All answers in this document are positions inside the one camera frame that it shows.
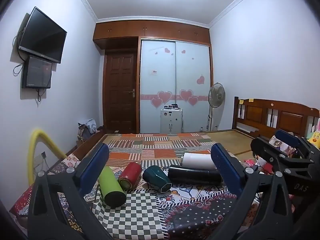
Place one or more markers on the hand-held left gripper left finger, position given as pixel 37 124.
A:
pixel 96 168

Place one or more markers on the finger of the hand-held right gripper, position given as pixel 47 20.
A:
pixel 265 150
pixel 287 136

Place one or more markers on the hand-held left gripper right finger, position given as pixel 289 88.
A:
pixel 227 170

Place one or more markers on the dark teal cup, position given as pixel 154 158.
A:
pixel 155 178

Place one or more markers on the green cup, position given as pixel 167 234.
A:
pixel 111 187

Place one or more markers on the white cup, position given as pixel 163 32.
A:
pixel 197 160

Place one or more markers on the black cup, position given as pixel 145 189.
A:
pixel 193 175

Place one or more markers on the red cup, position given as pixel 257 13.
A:
pixel 130 175

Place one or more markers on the printed snack packet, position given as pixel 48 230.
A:
pixel 280 146

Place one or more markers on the red packet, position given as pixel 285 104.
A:
pixel 265 167

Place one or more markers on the wooden bed headboard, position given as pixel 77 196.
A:
pixel 275 116

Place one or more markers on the yellow plush toy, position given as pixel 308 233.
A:
pixel 314 137

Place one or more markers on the bamboo sleeping mat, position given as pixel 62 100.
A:
pixel 230 140

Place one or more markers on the pile of clothes and bags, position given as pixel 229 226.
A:
pixel 86 128

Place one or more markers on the floral patterned bedsheet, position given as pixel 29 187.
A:
pixel 200 205

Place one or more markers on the white power strip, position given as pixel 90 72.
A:
pixel 40 158

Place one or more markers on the patchwork striped blanket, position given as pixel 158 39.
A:
pixel 155 146

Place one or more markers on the checkered cloth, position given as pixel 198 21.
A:
pixel 140 215

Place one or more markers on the yellow foam tube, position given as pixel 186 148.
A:
pixel 33 145

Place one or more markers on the white standing fan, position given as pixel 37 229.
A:
pixel 216 95

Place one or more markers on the white boxy appliance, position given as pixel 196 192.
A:
pixel 171 120

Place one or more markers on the brown wooden door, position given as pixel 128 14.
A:
pixel 120 92

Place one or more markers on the wooden wardrobe with heart stickers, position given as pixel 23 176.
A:
pixel 175 62

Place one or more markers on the wooden bed frame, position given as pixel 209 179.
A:
pixel 87 145

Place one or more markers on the small black wall monitor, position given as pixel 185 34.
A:
pixel 37 72

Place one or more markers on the wall-mounted black television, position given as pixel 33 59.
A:
pixel 42 35

